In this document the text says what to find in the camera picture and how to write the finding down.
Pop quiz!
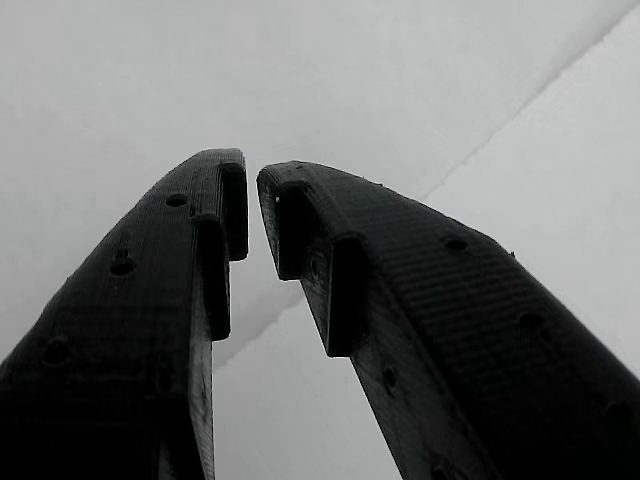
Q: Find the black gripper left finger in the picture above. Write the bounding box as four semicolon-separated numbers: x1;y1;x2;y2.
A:
0;148;250;480

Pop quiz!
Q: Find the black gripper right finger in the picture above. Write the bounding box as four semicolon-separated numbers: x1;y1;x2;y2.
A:
256;159;640;480

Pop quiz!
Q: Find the white paper table cover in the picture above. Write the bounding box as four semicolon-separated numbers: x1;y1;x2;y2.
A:
0;0;640;480

